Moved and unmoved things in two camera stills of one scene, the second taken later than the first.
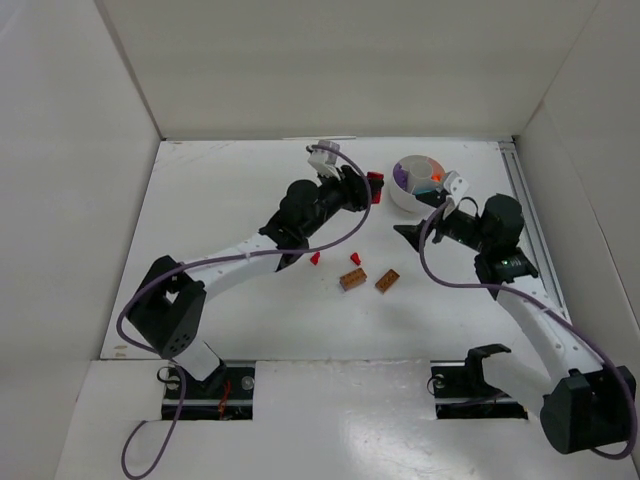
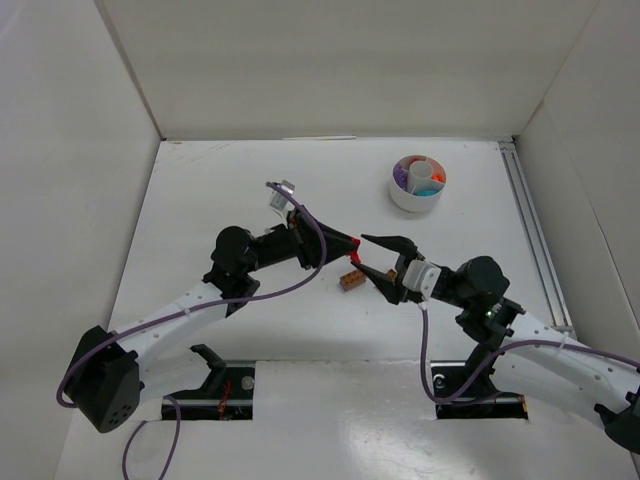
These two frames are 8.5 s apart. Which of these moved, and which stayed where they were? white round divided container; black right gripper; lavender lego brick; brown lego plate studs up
Moved: black right gripper
Stayed: lavender lego brick; brown lego plate studs up; white round divided container
